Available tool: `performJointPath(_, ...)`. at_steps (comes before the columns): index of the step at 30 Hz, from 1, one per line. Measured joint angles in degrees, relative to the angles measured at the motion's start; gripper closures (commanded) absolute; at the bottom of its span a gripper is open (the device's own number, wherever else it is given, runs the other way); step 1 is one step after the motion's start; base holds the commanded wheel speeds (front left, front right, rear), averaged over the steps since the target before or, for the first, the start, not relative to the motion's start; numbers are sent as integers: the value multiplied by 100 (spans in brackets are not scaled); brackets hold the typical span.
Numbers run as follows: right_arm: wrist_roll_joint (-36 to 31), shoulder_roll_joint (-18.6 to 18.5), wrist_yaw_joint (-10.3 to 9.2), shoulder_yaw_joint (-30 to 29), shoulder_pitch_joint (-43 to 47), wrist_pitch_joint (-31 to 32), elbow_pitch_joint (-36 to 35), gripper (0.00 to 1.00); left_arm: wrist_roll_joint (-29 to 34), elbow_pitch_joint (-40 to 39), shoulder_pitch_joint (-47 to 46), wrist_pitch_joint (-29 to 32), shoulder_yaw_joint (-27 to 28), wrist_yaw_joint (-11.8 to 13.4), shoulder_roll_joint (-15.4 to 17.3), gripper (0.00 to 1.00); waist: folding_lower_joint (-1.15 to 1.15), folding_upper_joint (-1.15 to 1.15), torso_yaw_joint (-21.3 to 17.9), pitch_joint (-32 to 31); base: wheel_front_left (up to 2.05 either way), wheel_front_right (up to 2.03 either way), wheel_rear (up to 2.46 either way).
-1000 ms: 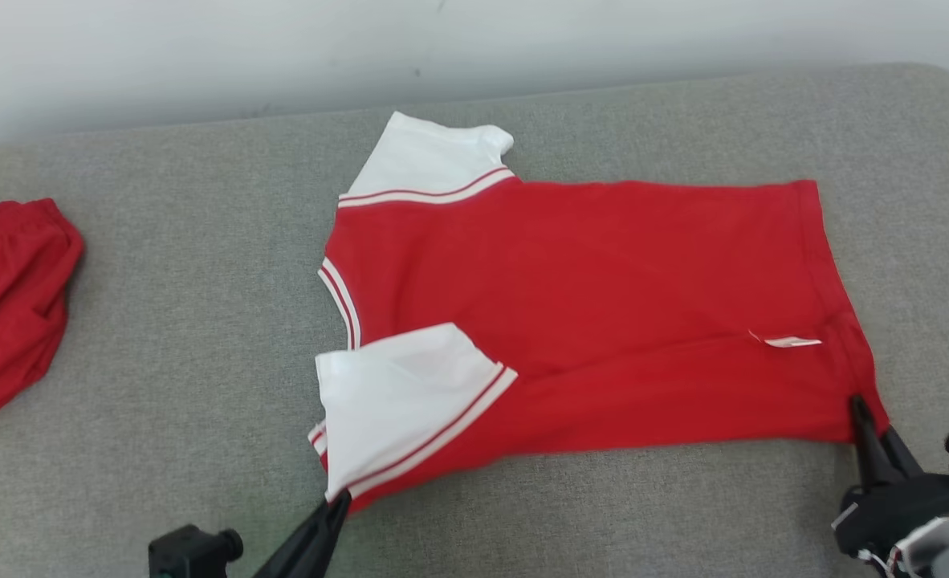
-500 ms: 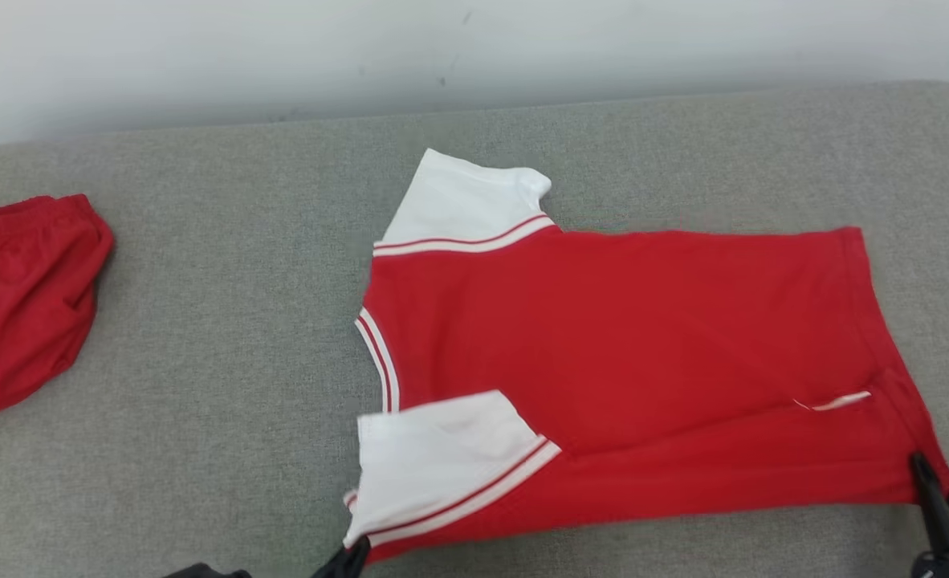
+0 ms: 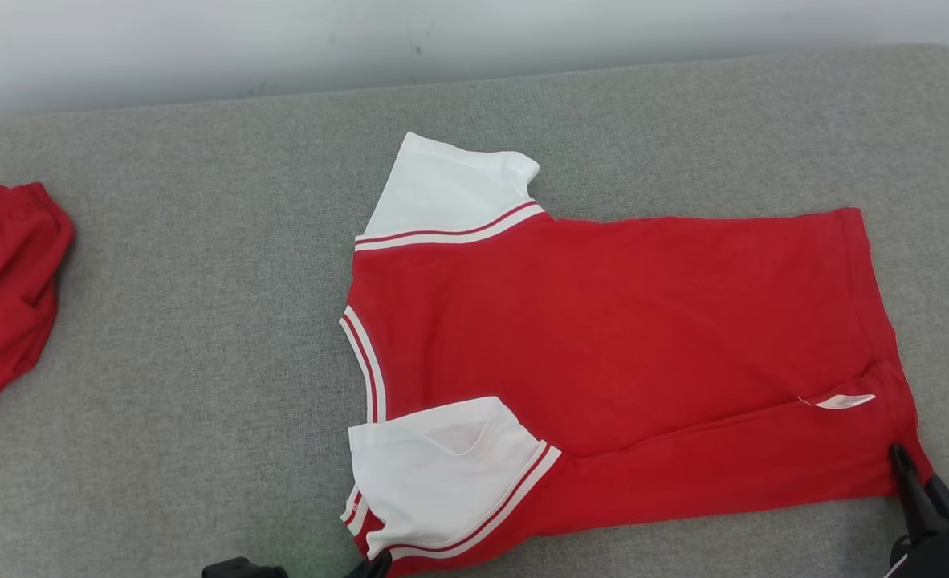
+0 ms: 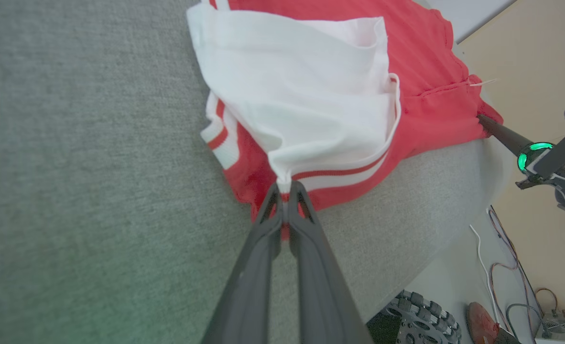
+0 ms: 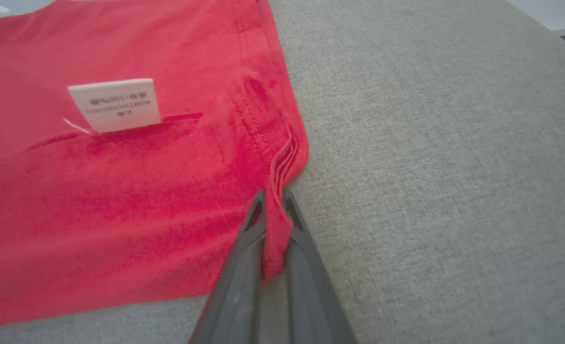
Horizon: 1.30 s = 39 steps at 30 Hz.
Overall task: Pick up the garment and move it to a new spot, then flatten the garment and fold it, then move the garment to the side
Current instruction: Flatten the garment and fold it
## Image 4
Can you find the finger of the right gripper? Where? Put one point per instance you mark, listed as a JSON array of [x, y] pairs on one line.
[[505, 134]]

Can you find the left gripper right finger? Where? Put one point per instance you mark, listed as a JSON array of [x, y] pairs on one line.
[[323, 296]]

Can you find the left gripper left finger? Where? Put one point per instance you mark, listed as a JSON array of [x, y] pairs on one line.
[[251, 286]]

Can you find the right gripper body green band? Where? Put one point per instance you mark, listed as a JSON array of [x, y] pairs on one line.
[[562, 153]]

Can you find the red and white garment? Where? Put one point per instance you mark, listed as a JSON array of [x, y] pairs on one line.
[[311, 95]]

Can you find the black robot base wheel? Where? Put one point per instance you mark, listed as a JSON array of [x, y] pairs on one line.
[[421, 320]]

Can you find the red-brown round object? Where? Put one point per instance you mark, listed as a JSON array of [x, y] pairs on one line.
[[481, 325]]

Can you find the grey box with fan grille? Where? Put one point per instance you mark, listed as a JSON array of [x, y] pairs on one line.
[[562, 327]]

